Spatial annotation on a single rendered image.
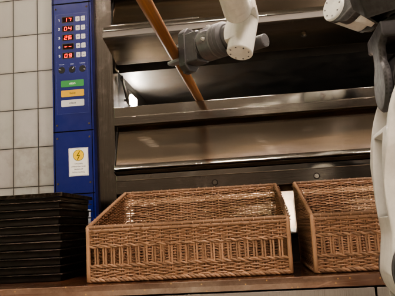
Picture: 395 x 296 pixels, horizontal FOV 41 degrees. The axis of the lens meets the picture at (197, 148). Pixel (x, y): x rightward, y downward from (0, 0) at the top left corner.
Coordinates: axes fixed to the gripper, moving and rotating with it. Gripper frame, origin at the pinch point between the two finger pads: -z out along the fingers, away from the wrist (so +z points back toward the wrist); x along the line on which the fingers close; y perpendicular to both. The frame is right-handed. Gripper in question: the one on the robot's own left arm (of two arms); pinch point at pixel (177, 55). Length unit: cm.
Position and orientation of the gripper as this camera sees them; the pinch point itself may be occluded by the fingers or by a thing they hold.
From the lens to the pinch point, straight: 150.6
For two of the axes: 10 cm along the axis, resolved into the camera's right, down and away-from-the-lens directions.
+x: 0.5, 9.9, -1.4
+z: 7.4, -1.3, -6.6
